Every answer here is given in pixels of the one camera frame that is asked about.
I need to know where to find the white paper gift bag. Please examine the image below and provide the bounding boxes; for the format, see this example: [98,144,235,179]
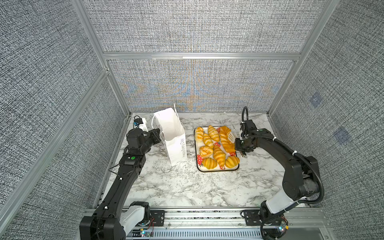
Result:
[151,104,188,167]

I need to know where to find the long twisted yellow bread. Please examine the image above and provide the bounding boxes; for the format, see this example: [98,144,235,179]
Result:
[219,126,236,155]

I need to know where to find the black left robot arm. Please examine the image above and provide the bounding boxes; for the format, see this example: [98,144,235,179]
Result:
[79,128,161,240]

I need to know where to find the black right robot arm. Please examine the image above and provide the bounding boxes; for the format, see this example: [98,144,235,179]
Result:
[235,120,325,223]

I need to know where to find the long striped croissant bread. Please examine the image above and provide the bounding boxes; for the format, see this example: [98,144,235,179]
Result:
[213,145,227,169]

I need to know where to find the small striped bread roll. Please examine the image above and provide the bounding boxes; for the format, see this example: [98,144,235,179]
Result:
[203,133,214,149]

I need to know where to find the round flaky pastry bread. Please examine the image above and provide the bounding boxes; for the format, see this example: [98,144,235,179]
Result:
[199,146,214,159]

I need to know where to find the yellow striped bun front right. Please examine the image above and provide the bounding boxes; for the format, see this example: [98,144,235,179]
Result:
[225,156,240,169]

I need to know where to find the yellow striped bun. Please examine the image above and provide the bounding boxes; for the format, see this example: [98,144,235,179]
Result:
[225,156,240,169]
[202,158,218,170]

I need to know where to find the white strawberry tray black rim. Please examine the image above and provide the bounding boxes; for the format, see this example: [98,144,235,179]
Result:
[194,126,240,173]

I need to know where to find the yellow striped bun front left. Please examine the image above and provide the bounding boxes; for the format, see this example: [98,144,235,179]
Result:
[202,158,218,170]

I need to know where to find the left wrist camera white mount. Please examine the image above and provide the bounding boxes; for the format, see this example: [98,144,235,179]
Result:
[133,115,148,132]

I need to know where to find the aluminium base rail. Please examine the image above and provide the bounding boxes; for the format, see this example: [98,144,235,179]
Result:
[80,206,337,240]

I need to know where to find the aluminium cage frame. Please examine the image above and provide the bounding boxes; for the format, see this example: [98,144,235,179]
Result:
[0,0,341,229]

